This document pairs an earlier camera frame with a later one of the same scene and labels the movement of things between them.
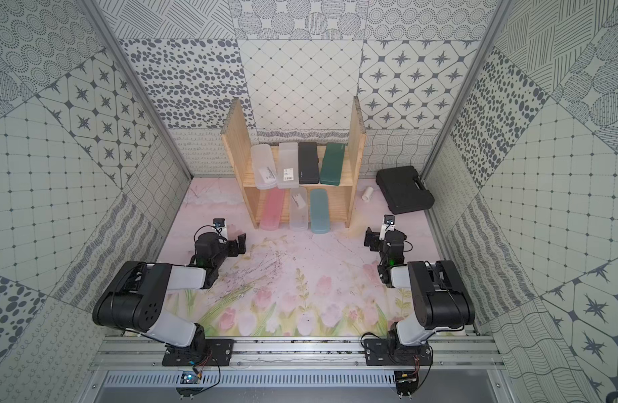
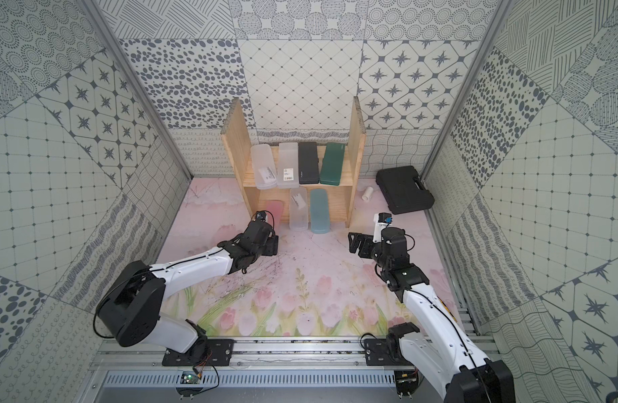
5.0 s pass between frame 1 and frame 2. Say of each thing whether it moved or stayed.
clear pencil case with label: stayed
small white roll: stayed
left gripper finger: moved
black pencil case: stayed
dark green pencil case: stayed
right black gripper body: stayed
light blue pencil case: stayed
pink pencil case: moved
